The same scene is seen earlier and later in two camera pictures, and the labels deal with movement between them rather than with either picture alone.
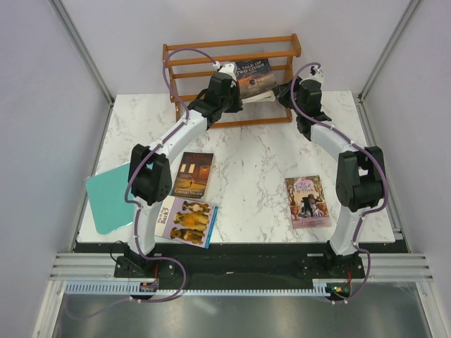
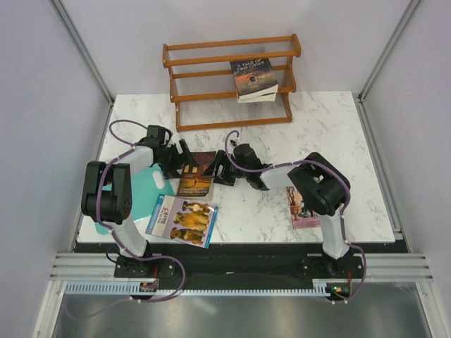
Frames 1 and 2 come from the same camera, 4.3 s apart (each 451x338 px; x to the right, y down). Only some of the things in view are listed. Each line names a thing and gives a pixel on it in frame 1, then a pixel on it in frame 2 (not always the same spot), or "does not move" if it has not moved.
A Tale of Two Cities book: x=254 y=76 does not move
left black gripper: x=238 y=105 → x=182 y=160
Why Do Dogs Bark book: x=186 y=221 does not move
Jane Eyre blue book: x=268 y=96 does not move
